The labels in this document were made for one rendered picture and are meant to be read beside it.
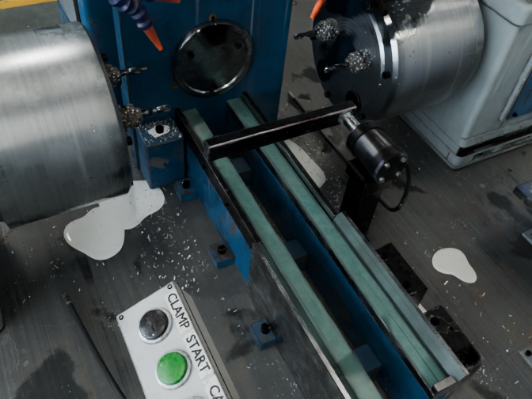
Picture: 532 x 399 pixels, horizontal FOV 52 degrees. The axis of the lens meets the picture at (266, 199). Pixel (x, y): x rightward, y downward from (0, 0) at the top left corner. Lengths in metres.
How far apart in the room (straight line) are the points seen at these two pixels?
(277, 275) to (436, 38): 0.45
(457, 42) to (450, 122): 0.23
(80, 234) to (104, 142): 0.31
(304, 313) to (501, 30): 0.58
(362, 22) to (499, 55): 0.25
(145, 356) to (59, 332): 0.34
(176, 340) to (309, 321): 0.24
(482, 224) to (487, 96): 0.24
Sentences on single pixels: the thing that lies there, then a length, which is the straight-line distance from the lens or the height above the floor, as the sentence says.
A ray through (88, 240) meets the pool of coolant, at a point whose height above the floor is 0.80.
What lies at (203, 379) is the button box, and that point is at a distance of 0.53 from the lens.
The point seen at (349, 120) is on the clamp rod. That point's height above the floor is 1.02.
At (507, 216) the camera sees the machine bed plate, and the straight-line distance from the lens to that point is 1.14.
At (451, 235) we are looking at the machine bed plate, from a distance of 1.06.
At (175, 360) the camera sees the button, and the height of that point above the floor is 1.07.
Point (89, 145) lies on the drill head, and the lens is 0.71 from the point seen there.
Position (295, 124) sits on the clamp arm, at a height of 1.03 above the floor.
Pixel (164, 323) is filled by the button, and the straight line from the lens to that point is 0.55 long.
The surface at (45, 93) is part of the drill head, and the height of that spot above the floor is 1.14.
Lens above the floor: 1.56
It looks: 48 degrees down
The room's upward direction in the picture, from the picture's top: 8 degrees clockwise
